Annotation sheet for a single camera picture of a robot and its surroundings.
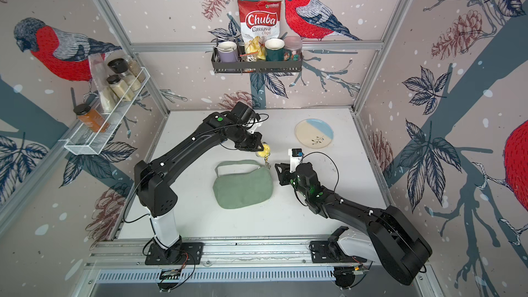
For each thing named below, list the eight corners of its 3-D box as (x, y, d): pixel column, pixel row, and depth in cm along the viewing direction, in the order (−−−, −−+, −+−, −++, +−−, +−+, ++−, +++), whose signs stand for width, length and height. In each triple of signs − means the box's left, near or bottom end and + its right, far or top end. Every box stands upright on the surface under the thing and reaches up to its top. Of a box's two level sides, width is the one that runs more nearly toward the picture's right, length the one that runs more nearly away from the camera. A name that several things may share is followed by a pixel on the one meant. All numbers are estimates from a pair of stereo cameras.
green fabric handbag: (211, 208, 85) (208, 203, 81) (219, 165, 99) (217, 159, 94) (273, 208, 85) (273, 203, 81) (273, 165, 98) (273, 159, 94)
